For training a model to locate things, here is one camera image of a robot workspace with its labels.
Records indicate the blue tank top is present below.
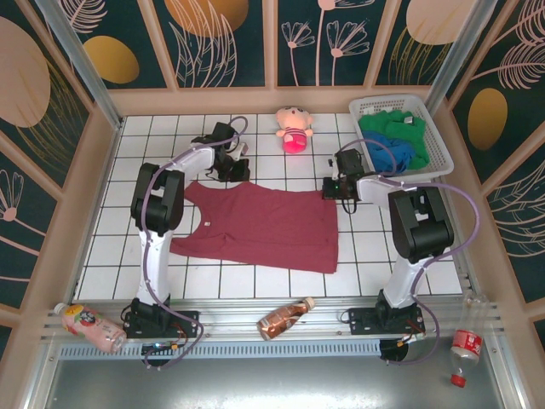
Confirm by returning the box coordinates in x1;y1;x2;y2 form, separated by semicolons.
365;130;416;178

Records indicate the maroon tank top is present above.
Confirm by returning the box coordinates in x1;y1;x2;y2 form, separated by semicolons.
169;181;340;274

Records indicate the green tank top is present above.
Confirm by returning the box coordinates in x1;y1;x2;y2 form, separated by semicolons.
357;109;429;171

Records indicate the pink plush doll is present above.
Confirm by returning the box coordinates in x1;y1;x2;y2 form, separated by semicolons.
274;106;315;154

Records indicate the white plastic basket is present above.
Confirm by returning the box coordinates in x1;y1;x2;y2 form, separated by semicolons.
348;94;455;184

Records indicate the brown coffee bottle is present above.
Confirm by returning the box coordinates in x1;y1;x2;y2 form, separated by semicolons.
255;297;316;342

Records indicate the small circuit board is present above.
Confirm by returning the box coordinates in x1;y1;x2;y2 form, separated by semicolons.
142;340;191;355

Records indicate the clear red-label bottle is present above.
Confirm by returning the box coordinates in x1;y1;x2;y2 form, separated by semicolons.
450;291;491;388

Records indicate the pink drink bottle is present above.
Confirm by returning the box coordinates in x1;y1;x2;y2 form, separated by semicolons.
54;301;128;354

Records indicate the short aluminium side rail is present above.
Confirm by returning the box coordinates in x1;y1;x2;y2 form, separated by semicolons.
438;176;474;299

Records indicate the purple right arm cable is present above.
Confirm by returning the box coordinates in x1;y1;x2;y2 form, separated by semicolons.
336;138;482;367

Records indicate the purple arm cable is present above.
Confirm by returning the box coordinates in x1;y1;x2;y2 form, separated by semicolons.
336;138;482;367
142;115;250;372

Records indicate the long aluminium rail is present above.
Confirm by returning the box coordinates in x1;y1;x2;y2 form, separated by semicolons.
40;297;499;342

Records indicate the aluminium frame post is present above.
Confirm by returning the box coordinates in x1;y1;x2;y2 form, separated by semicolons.
36;0;125;130
425;0;497;123

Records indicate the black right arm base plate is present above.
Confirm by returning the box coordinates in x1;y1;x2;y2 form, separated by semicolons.
347;306;427;338

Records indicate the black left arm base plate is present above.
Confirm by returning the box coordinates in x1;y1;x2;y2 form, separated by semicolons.
121;308;201;341

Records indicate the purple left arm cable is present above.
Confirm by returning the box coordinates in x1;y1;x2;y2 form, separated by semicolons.
142;115;250;372

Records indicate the grey slotted cable duct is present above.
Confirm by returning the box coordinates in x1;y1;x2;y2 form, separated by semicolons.
57;339;383;362

